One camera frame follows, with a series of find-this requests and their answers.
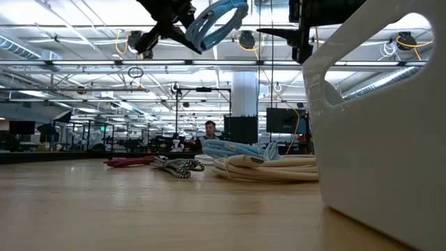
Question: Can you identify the light blue USB cable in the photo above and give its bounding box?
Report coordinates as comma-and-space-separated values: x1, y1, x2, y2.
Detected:
202, 139, 282, 161
184, 0, 250, 53

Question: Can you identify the black panel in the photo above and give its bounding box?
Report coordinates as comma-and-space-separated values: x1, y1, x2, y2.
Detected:
224, 116, 259, 145

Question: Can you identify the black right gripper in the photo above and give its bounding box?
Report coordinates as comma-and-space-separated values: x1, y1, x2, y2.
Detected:
256, 0, 367, 66

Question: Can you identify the silver ventilation duct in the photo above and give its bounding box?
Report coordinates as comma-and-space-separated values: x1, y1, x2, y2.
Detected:
0, 34, 43, 61

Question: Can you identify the white building column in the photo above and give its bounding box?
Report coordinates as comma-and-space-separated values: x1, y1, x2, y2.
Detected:
231, 71, 259, 118

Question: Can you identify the black ceiling cable reel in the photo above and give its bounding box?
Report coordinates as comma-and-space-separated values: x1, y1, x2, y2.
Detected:
127, 30, 144, 50
238, 30, 256, 50
397, 31, 413, 52

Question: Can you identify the beige coiled USB cable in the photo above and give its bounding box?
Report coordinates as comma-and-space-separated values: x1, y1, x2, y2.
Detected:
211, 154, 318, 183

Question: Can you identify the magenta braided USB cable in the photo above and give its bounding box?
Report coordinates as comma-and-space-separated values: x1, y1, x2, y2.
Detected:
103, 155, 157, 169

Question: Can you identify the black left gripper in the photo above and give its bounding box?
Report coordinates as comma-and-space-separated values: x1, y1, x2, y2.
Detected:
134, 0, 203, 55

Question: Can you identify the light grey plastic bin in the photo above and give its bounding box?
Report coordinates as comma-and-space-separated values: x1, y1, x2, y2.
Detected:
302, 0, 446, 251

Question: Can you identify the black distant rig frame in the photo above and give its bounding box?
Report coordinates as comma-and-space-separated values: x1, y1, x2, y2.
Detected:
175, 86, 233, 135

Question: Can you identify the person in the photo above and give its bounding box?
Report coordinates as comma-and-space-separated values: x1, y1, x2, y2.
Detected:
190, 120, 222, 151

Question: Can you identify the black aluminium table frame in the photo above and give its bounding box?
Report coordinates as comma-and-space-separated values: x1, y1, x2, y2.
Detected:
0, 151, 203, 165

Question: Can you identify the black white striped USB cable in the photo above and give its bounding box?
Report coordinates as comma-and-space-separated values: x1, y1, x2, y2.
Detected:
150, 155, 206, 180

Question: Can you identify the black distant monitor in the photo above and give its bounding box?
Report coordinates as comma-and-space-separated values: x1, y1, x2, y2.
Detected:
9, 120, 36, 136

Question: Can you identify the black wall monitor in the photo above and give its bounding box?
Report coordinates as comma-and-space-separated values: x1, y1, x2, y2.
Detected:
266, 107, 308, 135

